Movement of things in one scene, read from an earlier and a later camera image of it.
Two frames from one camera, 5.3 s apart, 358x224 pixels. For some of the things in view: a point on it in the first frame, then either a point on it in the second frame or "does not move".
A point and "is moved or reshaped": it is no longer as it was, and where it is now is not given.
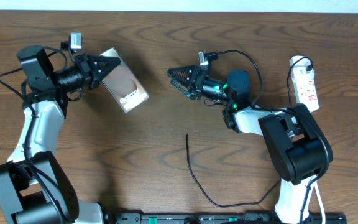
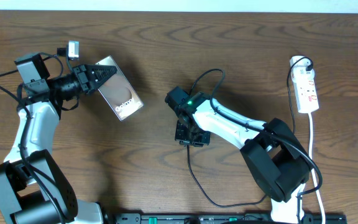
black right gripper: x=196 y=74 -> x=204 y=140
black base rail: x=228 y=218 does not move
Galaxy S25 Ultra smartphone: x=123 y=84 is moved or reshaped
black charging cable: x=309 y=66 does not move
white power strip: x=304 y=78 does not move
